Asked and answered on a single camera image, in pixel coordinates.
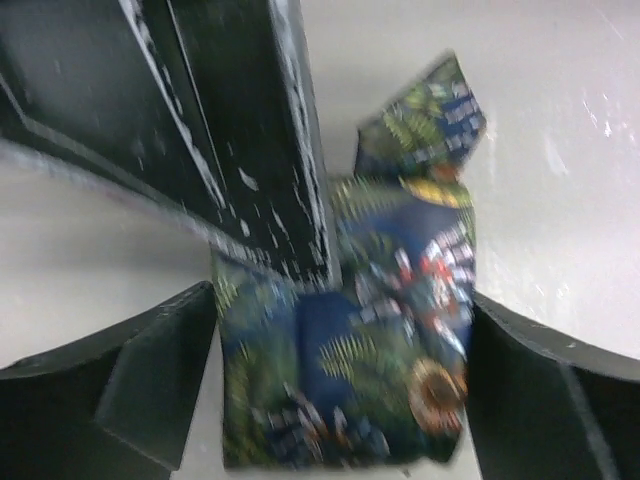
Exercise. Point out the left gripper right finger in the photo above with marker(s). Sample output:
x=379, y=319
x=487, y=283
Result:
x=544, y=405

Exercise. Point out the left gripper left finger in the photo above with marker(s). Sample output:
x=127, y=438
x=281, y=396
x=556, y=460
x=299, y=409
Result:
x=116, y=404

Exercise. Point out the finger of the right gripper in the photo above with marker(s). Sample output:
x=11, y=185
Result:
x=249, y=64
x=99, y=91

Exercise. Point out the green floral tie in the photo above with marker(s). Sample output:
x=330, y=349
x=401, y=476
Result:
x=375, y=372

